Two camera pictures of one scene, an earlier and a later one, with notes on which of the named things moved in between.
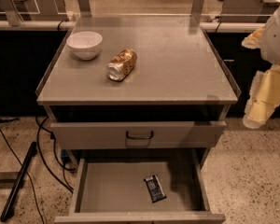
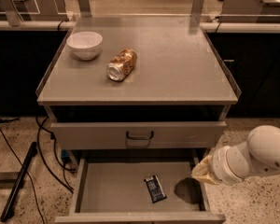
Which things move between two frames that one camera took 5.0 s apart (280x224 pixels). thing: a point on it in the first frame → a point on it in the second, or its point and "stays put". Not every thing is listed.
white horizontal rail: x=69 y=25 stays put
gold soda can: x=121 y=65 stays put
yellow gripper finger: x=268 y=90 → x=229 y=165
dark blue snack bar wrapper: x=154 y=189 stays put
